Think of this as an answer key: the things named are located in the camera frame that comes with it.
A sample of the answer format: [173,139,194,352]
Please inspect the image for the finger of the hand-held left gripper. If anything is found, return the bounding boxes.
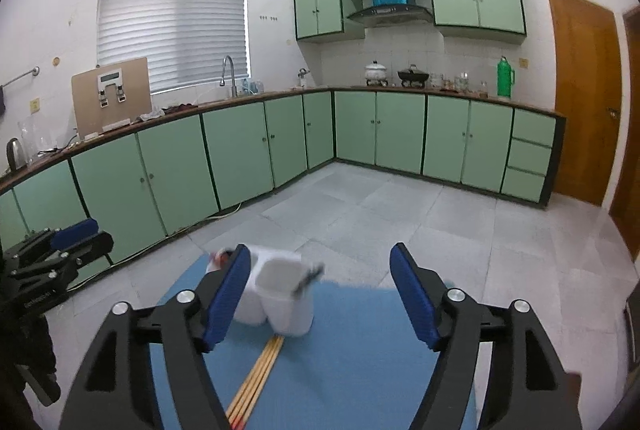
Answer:
[50,231,115,273]
[50,218,101,252]

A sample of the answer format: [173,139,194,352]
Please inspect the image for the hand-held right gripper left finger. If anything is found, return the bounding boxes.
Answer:
[60,244,252,430]

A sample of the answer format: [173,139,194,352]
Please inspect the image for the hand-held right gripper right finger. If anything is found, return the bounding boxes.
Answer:
[389,242,583,430]

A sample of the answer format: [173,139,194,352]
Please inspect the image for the white two-compartment utensil holder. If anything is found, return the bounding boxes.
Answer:
[207,246,326,337]

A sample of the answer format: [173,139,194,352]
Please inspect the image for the black spoon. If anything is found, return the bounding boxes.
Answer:
[295,272,321,297]

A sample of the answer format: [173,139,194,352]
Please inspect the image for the row of wooden chopsticks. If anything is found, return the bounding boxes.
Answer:
[225,334,286,428]

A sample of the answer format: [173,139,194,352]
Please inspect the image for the blue table mat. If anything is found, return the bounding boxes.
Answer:
[150,252,481,430]

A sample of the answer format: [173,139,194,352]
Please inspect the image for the steel electric kettle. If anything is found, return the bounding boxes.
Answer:
[6,137,28,172]

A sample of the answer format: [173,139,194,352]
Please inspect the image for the clear glass pitcher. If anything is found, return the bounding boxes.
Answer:
[18,117,41,163]

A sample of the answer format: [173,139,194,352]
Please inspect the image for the green base cabinets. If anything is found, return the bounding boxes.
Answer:
[0,87,567,271]

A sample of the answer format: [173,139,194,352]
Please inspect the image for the wooden board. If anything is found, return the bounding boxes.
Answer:
[71,57,153,141]

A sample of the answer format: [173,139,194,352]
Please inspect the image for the cloth rags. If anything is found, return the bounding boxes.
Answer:
[137,102,201,121]

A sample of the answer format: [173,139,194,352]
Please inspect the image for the white clip device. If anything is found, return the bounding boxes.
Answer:
[97,71,127,107]

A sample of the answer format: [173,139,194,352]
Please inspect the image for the gas stove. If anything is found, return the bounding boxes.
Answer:
[362,79,431,90]

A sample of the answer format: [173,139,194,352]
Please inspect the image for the metal kitchen faucet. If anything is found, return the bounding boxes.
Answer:
[220,55,238,98]

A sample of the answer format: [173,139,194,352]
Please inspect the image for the black wok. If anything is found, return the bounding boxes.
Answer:
[397,64,430,84]

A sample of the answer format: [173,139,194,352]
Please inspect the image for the white cooking pot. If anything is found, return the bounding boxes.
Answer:
[364,59,388,82]

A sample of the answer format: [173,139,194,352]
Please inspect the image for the white window blind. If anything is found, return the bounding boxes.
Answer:
[96,0,249,93]

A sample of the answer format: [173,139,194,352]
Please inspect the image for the green thermos flask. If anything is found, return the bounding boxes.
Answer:
[496,56,516,98]

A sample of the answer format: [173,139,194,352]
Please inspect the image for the wooden door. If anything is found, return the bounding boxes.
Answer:
[609,5,640,263]
[546,0,623,207]

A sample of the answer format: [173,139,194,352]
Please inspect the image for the black range hood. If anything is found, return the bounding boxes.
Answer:
[347,4,434,27]

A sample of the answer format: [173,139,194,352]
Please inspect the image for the metal towel rail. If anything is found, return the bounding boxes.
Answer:
[0,66,41,88]

